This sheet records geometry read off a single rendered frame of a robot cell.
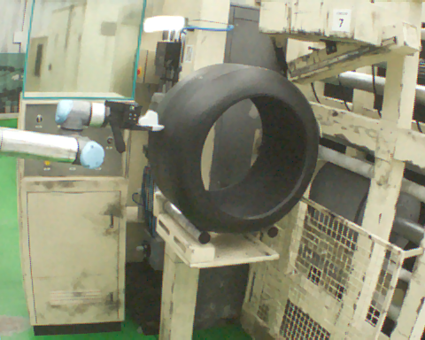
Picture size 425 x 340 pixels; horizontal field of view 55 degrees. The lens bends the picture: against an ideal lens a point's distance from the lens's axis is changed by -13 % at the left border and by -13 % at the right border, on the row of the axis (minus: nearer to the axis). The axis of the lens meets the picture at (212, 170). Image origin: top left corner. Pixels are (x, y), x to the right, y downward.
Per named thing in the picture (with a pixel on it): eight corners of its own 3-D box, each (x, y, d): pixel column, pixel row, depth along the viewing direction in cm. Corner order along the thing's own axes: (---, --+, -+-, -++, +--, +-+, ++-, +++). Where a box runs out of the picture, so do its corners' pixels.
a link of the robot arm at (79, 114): (53, 123, 138) (57, 97, 136) (85, 127, 143) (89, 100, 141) (56, 127, 131) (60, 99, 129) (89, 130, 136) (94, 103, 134)
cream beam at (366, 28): (256, 33, 185) (259, 1, 182) (303, 42, 196) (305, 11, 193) (352, 39, 133) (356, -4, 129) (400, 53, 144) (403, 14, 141)
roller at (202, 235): (164, 211, 188) (163, 200, 187) (173, 209, 190) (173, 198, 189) (199, 245, 158) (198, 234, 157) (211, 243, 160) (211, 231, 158)
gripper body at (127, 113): (144, 105, 142) (108, 101, 136) (139, 133, 143) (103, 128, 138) (137, 103, 148) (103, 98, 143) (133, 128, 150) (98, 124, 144)
